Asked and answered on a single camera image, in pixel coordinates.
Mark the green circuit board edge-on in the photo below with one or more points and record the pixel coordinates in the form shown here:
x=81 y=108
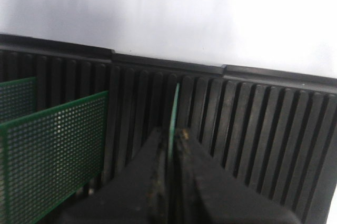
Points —
x=172 y=125

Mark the black slotted board rack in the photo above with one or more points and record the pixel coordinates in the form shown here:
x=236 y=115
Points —
x=274 y=131

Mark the green circuit board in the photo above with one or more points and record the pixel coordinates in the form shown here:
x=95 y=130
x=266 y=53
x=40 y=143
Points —
x=18 y=98
x=49 y=155

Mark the green circuit board back right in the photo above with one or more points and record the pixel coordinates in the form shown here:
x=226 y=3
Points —
x=18 y=98

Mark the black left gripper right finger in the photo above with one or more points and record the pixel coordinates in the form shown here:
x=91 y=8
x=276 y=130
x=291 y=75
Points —
x=212 y=195

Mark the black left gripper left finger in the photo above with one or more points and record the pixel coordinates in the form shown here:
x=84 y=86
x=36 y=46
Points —
x=124 y=198

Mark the green circuit board middle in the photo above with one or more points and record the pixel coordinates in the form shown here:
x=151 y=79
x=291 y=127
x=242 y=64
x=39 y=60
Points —
x=49 y=155

